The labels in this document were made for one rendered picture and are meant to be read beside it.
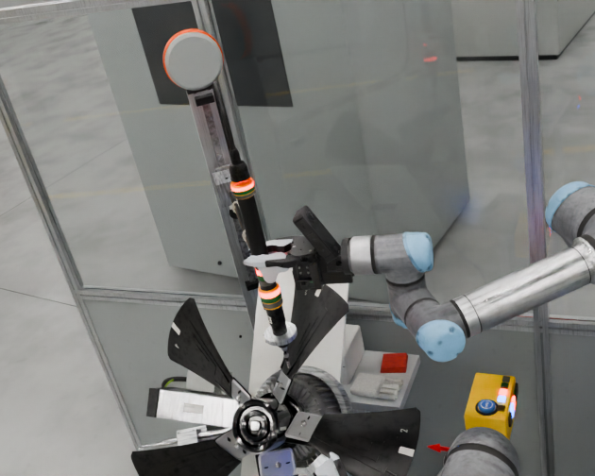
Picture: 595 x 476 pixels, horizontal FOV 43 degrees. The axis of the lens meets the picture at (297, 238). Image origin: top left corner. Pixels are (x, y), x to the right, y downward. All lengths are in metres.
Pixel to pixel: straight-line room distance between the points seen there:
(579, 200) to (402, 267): 0.38
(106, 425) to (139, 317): 1.13
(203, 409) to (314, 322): 0.45
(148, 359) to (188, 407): 1.02
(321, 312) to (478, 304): 0.46
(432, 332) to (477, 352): 1.07
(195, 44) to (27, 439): 2.56
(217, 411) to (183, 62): 0.91
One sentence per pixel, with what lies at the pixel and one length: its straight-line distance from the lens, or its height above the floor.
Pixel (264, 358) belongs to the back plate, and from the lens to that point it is 2.06.
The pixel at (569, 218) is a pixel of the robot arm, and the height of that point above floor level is 1.61.
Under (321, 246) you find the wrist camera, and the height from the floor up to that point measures 1.68.
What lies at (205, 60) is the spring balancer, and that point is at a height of 1.88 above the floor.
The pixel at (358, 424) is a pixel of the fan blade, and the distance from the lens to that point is 1.75.
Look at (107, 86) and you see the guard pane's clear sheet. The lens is 2.45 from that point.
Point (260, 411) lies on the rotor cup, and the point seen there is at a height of 1.25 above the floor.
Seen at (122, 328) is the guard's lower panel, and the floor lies 0.83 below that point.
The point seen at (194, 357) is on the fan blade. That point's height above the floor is 1.28.
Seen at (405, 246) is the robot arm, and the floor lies 1.66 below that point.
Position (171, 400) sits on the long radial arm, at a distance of 2.07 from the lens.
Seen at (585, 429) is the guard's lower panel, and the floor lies 0.59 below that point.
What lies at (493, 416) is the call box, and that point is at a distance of 1.90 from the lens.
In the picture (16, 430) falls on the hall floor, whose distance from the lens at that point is 4.19.
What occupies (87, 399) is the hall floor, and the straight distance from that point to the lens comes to 4.15.
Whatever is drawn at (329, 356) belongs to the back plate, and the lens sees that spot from 1.98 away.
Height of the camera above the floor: 2.38
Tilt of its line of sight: 29 degrees down
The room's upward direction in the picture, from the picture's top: 13 degrees counter-clockwise
